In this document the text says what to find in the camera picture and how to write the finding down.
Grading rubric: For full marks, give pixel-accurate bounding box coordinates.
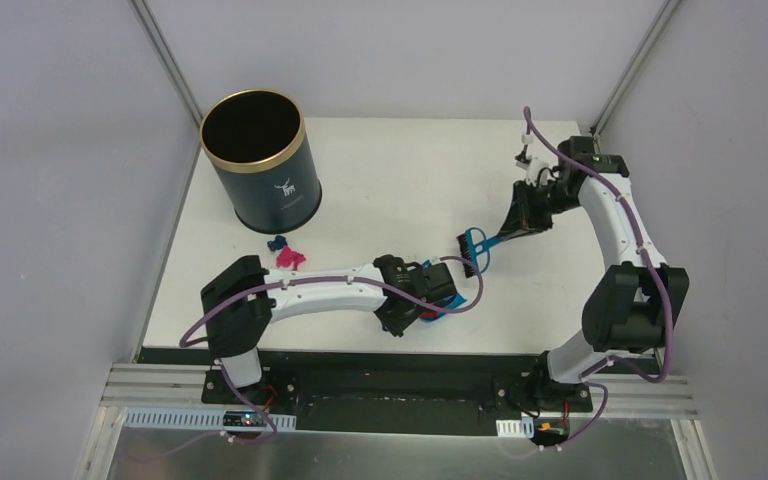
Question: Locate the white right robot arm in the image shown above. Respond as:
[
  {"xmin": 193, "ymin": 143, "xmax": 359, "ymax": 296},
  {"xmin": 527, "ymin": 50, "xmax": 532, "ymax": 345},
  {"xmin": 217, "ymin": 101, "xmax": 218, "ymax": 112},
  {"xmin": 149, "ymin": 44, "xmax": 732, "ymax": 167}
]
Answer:
[{"xmin": 496, "ymin": 136, "xmax": 689, "ymax": 410}]

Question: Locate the white slotted cable duct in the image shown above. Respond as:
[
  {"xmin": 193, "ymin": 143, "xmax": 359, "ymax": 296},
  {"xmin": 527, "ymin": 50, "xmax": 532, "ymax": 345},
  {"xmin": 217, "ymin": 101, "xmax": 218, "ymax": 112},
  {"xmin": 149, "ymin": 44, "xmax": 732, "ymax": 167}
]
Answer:
[
  {"xmin": 123, "ymin": 407, "xmax": 297, "ymax": 433},
  {"xmin": 495, "ymin": 417, "xmax": 535, "ymax": 439}
]

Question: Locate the blue plastic dustpan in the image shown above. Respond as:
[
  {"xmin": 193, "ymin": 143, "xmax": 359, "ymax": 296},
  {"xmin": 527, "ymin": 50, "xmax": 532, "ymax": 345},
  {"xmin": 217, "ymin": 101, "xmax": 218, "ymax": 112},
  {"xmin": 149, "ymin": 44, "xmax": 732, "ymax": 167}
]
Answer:
[{"xmin": 417, "ymin": 258, "xmax": 471, "ymax": 325}]

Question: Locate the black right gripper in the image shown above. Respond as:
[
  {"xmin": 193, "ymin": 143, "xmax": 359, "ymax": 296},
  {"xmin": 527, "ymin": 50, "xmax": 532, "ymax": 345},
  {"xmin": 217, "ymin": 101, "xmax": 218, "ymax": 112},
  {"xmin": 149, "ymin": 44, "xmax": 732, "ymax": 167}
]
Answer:
[{"xmin": 499, "ymin": 178, "xmax": 582, "ymax": 241}]

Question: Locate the dark blue gold-rimmed bin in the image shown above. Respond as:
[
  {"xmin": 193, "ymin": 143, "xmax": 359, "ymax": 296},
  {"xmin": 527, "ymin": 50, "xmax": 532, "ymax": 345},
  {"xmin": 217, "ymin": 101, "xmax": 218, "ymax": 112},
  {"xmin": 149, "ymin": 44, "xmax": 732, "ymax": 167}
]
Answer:
[{"xmin": 199, "ymin": 89, "xmax": 323, "ymax": 234}]

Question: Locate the right white slotted cable duct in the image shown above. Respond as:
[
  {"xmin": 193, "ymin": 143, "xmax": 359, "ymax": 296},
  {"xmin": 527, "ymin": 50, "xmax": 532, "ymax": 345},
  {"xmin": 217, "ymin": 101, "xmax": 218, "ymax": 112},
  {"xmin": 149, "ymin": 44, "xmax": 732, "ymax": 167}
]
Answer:
[{"xmin": 495, "ymin": 417, "xmax": 535, "ymax": 439}]

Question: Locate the blue hand brush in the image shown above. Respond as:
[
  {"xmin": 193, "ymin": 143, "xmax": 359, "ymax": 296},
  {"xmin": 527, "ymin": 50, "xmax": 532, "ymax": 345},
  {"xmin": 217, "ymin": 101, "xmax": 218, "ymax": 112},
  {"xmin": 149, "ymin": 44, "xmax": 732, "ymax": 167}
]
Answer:
[{"xmin": 456, "ymin": 227, "xmax": 506, "ymax": 278}]

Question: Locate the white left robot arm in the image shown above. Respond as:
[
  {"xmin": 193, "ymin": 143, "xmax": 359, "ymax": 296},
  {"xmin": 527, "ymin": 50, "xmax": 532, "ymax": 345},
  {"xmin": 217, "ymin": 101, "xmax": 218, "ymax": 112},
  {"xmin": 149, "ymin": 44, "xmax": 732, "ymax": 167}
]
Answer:
[{"xmin": 200, "ymin": 254, "xmax": 457, "ymax": 405}]

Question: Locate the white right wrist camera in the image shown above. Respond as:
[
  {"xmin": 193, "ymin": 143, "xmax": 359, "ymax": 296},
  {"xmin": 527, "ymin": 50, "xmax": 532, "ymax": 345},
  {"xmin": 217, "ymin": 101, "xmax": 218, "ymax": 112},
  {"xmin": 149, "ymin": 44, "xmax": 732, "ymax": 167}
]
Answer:
[{"xmin": 515, "ymin": 133, "xmax": 551, "ymax": 186}]

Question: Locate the pink paper scrap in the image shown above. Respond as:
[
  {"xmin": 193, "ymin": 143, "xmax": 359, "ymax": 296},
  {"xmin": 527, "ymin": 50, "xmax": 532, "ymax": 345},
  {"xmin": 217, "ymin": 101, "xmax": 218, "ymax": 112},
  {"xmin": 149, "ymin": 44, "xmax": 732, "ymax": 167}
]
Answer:
[{"xmin": 275, "ymin": 246, "xmax": 306, "ymax": 271}]

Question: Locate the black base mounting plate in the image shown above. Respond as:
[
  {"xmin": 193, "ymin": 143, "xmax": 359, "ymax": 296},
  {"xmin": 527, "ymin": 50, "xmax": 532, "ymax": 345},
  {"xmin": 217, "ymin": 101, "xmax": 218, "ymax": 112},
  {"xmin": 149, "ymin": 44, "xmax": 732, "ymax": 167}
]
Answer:
[{"xmin": 239, "ymin": 350, "xmax": 594, "ymax": 436}]

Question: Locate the dark blue paper scrap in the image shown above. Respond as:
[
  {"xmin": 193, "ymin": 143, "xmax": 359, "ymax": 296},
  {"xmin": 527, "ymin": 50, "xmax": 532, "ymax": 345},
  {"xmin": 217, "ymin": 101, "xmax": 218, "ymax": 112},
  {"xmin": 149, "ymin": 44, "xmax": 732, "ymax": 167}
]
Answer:
[{"xmin": 266, "ymin": 235, "xmax": 288, "ymax": 252}]

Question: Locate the left white slotted cable duct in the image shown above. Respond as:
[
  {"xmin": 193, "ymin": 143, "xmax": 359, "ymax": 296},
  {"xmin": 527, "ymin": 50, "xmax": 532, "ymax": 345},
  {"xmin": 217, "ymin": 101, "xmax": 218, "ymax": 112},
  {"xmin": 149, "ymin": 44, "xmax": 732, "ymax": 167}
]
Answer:
[{"xmin": 123, "ymin": 407, "xmax": 297, "ymax": 433}]

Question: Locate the aluminium frame rail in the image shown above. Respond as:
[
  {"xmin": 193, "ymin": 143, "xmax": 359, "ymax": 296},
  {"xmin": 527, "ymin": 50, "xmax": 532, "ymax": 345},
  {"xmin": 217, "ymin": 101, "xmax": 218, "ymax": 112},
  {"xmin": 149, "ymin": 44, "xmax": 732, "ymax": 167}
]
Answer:
[{"xmin": 128, "ymin": 0, "xmax": 203, "ymax": 127}]

